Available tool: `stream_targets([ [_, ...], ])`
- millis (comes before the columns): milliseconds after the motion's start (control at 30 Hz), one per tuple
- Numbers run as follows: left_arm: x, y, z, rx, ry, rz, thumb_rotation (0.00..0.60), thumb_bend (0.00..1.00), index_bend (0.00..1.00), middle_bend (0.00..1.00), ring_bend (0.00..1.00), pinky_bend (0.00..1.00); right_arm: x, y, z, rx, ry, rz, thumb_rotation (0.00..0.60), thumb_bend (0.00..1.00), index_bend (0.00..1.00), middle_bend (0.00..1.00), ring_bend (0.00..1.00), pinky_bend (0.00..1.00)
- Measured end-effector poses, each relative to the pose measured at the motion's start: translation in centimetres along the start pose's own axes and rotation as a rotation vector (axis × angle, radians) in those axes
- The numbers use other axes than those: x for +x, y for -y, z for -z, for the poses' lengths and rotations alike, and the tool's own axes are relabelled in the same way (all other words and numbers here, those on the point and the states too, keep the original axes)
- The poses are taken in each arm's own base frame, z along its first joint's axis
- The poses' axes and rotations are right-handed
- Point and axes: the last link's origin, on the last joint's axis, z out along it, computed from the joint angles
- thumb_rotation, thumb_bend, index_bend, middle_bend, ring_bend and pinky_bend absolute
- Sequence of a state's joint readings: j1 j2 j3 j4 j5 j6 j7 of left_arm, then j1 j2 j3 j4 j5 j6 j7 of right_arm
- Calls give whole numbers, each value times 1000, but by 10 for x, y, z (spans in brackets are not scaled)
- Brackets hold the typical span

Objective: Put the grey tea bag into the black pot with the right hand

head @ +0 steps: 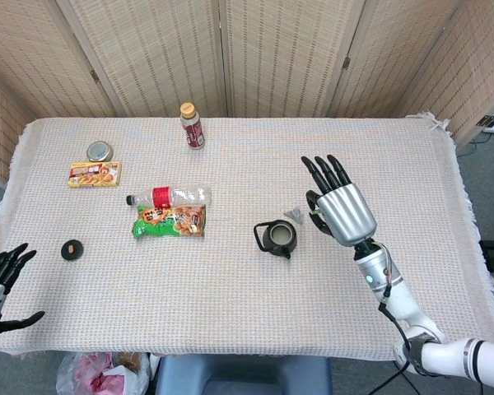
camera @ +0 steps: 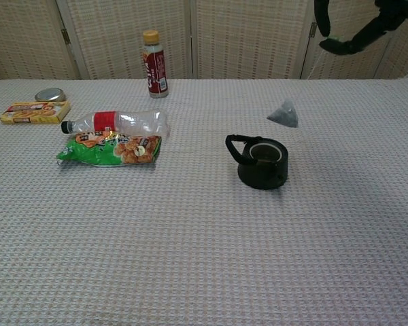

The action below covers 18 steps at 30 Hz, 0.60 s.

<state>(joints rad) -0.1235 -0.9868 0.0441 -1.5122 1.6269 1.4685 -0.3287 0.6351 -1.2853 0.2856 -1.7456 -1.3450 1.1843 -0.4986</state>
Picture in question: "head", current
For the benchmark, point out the clear plastic bottle red label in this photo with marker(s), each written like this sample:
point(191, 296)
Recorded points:
point(177, 196)

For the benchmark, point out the green snack bag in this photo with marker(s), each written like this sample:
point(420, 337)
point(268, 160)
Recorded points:
point(169, 224)

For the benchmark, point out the yellow snack box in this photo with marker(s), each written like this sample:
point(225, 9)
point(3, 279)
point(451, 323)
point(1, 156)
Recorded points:
point(94, 175)

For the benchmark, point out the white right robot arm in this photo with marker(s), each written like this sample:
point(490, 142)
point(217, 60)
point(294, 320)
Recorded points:
point(403, 300)

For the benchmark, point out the black cast iron teapot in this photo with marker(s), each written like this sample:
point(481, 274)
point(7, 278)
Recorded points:
point(280, 243)

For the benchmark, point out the round silver tin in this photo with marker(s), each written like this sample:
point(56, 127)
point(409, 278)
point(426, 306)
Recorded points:
point(99, 151)

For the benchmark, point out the pale woven tablecloth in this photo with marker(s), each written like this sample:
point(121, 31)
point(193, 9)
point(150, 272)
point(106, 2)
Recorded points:
point(214, 296)

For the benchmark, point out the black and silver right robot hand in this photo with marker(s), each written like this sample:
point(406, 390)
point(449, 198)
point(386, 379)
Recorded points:
point(348, 214)

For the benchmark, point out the black round lid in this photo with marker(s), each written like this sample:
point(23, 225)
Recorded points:
point(72, 250)

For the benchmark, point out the clear plastic bag pink contents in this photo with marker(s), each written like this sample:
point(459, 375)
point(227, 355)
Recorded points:
point(94, 374)

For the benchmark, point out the brown bottle with yellow cap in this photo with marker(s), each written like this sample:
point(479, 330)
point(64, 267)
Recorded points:
point(193, 131)

